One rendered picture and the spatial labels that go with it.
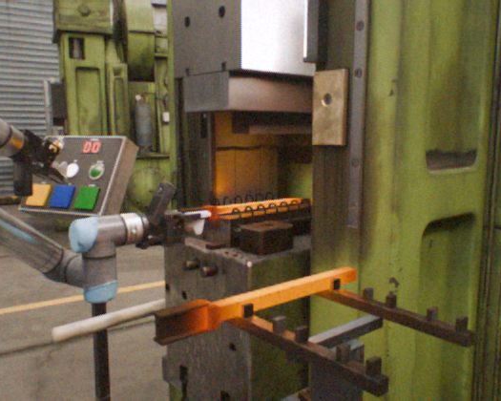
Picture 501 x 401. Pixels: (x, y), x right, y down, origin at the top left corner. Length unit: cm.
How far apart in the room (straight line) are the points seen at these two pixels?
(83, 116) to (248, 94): 490
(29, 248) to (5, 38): 812
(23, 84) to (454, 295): 831
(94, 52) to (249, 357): 524
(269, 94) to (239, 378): 74
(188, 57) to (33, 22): 797
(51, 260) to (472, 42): 117
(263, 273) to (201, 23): 66
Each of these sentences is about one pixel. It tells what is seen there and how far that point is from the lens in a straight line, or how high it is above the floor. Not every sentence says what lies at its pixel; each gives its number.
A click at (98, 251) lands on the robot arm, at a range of 114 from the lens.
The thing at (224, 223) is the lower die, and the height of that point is 98.
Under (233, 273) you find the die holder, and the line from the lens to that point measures 120.
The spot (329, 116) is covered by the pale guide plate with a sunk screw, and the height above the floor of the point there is 125.
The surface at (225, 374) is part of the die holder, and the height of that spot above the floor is 60.
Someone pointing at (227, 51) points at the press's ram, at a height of 141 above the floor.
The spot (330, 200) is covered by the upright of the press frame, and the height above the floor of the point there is 105.
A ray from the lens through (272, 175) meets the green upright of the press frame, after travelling 173.
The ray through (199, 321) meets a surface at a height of 93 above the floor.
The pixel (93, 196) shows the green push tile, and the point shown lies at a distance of 161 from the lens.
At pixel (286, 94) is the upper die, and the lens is 140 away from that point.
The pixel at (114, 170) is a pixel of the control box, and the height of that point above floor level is 109.
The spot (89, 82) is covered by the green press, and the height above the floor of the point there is 176.
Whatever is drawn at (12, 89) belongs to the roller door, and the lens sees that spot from 914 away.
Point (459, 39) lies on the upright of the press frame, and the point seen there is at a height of 145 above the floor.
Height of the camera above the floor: 122
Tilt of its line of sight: 9 degrees down
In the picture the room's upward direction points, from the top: straight up
